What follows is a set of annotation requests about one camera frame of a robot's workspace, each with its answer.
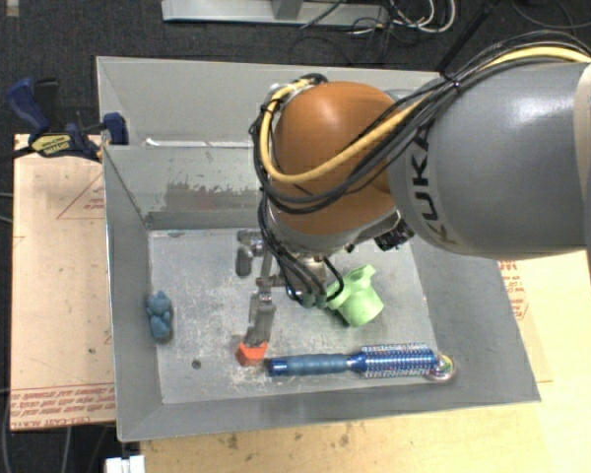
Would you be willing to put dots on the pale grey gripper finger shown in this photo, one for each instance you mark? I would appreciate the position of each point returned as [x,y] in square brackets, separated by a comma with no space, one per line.
[262,316]
[244,261]

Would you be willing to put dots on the small orange block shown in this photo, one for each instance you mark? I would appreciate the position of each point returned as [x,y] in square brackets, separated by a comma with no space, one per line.
[251,355]

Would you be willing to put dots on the grey metal bin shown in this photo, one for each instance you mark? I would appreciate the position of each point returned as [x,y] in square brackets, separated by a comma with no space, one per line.
[202,289]

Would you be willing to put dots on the light green plastic cup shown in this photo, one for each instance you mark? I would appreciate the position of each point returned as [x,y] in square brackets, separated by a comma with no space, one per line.
[359,301]

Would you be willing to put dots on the blue hairbrush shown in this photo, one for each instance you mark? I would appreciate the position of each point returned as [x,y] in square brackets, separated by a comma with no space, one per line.
[325,364]

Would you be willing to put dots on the blue toy bear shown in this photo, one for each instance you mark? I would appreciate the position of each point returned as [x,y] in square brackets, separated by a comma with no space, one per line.
[158,317]

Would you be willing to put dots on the brown cardboard board red print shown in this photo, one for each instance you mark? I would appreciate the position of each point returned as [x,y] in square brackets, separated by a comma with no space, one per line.
[54,264]

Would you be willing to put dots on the black cylinder on white bracket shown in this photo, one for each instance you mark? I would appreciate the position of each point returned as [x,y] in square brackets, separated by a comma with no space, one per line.
[393,237]

